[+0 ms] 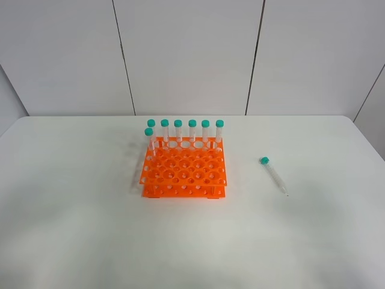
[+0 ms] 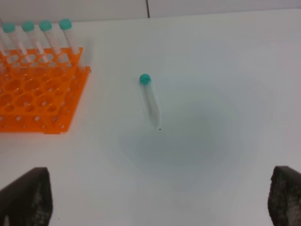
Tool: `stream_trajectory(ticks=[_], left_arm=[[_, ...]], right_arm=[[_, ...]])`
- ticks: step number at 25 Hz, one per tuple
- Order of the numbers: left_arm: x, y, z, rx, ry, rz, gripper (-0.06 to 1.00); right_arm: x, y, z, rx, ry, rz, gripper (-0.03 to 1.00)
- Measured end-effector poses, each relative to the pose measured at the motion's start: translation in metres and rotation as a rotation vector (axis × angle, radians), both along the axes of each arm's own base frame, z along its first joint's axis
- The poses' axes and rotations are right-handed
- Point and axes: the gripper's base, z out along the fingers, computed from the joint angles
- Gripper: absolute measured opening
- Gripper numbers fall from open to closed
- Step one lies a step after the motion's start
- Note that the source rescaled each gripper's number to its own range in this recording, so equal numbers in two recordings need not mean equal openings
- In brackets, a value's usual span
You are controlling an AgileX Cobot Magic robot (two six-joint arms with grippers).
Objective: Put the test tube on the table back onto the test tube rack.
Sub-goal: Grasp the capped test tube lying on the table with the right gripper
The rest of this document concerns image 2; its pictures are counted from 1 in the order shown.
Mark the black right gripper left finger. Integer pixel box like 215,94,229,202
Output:
0,167,53,226

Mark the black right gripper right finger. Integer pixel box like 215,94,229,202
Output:
268,166,301,226

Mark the clear test tube teal cap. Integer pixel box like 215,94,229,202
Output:
139,74,161,129

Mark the orange test tube rack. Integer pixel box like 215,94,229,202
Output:
0,48,91,134

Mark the racked test tube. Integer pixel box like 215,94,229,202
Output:
0,34,12,76
22,21,49,63
39,20,69,63
2,22,32,63
59,18,80,60

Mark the racked test tube far right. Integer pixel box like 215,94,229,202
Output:
59,18,80,60

